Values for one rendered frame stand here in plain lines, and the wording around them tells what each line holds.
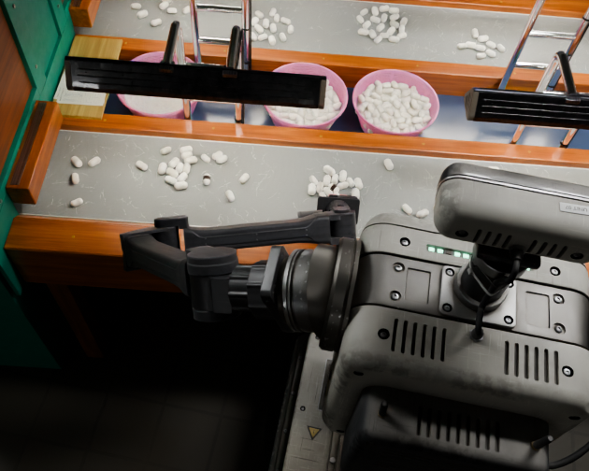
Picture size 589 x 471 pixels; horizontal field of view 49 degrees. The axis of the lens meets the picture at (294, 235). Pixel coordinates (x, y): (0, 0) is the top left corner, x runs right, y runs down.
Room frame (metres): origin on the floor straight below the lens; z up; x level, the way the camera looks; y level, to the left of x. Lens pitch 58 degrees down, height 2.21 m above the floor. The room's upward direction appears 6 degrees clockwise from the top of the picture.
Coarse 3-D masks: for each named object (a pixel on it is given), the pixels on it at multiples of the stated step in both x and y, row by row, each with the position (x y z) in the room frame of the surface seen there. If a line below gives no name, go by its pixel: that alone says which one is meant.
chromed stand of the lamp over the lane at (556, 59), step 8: (560, 56) 1.30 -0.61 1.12; (552, 64) 1.32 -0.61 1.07; (560, 64) 1.27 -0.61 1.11; (568, 64) 1.27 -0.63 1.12; (544, 72) 1.33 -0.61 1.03; (552, 72) 1.32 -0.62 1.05; (568, 72) 1.24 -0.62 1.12; (544, 80) 1.32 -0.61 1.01; (568, 80) 1.21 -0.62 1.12; (536, 88) 1.33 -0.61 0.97; (544, 88) 1.32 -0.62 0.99; (568, 88) 1.19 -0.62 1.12; (568, 96) 1.17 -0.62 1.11; (520, 128) 1.32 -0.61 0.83; (560, 128) 1.33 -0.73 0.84; (568, 128) 1.33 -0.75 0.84; (512, 136) 1.32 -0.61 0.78; (568, 136) 1.33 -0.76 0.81; (560, 144) 1.33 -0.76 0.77; (568, 144) 1.34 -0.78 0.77
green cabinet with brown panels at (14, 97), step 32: (0, 0) 1.23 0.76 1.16; (32, 0) 1.39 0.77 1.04; (64, 0) 1.60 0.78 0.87; (0, 32) 1.19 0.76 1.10; (32, 32) 1.33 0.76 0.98; (0, 64) 1.13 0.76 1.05; (32, 64) 1.25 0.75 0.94; (0, 96) 1.07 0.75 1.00; (32, 96) 1.20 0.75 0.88; (0, 128) 1.01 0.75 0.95; (0, 160) 0.95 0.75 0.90; (0, 192) 0.88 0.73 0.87
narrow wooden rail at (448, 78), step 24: (144, 48) 1.55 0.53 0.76; (192, 48) 1.57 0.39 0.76; (216, 48) 1.58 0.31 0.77; (288, 72) 1.56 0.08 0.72; (336, 72) 1.56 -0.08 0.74; (360, 72) 1.57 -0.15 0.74; (432, 72) 1.58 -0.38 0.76; (456, 72) 1.59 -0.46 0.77; (480, 72) 1.60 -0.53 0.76; (528, 72) 1.63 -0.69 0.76
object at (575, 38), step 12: (540, 0) 1.56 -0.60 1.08; (588, 12) 1.57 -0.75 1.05; (528, 24) 1.56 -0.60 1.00; (588, 24) 1.58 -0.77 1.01; (528, 36) 1.56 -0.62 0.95; (540, 36) 1.56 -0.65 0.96; (552, 36) 1.56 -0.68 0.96; (564, 36) 1.57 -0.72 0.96; (576, 36) 1.57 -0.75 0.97; (516, 48) 1.56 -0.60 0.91; (576, 48) 1.57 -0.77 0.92; (516, 60) 1.56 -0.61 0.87; (504, 72) 1.57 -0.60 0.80; (504, 84) 1.56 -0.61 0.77; (552, 84) 1.57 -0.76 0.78
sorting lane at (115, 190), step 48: (96, 144) 1.16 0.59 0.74; (144, 144) 1.18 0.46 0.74; (192, 144) 1.20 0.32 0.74; (240, 144) 1.22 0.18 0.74; (48, 192) 0.98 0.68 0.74; (96, 192) 1.00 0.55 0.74; (144, 192) 1.02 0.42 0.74; (192, 192) 1.03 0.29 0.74; (240, 192) 1.05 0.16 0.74; (288, 192) 1.07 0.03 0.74; (384, 192) 1.10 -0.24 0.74; (432, 192) 1.12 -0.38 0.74
